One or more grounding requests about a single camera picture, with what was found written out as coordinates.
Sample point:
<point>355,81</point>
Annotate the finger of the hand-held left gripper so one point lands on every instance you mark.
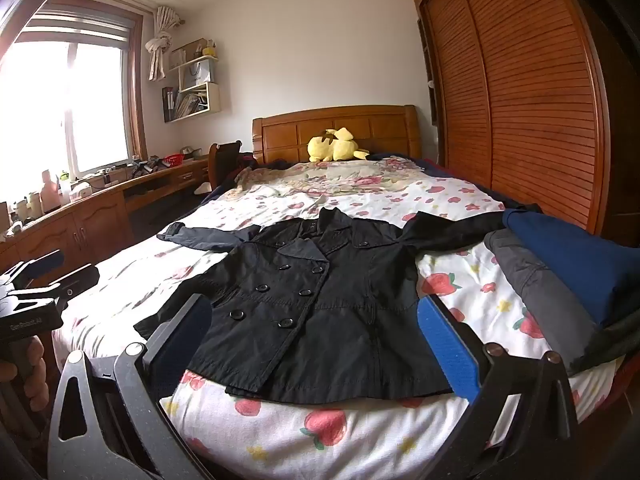
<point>47,261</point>
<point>75,280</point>

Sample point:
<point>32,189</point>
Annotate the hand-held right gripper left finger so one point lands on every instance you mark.
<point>180,330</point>

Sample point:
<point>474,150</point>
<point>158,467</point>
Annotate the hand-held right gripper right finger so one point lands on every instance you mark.
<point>445,340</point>

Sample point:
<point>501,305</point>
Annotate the black button coat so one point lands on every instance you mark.
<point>325,320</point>

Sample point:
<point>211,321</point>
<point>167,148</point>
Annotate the person's left hand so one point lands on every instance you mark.
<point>35,367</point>

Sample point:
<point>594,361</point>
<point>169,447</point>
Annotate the white jar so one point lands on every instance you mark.
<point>34,205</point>

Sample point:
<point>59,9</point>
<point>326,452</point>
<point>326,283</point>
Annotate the wooden desk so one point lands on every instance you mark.
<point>100,220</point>

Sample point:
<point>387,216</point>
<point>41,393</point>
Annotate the pink bottle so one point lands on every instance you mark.
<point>50,192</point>

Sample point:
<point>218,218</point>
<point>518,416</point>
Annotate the white bottle green cap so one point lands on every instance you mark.
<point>65,191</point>

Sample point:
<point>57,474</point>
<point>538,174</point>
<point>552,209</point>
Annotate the small white box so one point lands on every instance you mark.
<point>81,191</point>

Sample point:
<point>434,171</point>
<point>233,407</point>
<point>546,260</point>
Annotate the folded grey garment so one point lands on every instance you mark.
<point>545,290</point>

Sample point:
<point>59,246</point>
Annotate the strawberry print bed sheet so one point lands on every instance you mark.
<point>350,435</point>

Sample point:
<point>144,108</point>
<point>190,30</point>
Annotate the white cloth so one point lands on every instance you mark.
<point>202,189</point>

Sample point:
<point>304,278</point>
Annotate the folded blue garment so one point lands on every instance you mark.
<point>575,270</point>

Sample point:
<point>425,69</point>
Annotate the window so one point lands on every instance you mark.
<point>75,110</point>

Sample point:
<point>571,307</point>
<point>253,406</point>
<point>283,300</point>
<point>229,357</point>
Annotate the red basket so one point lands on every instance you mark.
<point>173,161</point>

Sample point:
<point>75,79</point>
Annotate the wooden chair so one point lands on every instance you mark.
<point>225,160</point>

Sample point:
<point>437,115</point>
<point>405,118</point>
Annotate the black binders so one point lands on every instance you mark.
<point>168,105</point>

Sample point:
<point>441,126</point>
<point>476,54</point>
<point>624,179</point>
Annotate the floral blanket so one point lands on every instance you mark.
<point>325,180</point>

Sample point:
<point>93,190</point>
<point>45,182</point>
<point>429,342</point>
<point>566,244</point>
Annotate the yellow plush toy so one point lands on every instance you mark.
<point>340,150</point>

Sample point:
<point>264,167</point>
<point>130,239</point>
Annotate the wooden bed headboard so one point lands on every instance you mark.
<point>280,135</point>

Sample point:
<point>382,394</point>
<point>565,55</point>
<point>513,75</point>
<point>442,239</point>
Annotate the white paper bag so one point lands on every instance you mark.
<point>196,74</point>

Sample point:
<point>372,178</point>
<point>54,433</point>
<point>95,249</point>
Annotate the tied beige curtain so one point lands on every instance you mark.
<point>157,45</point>

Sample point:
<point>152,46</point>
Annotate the wooden louvred wardrobe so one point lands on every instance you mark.
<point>525,110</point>

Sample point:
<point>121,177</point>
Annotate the yellow green shelf ornament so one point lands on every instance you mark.
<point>209,50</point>

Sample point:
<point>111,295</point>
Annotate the white wall shelf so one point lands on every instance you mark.
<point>213,100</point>

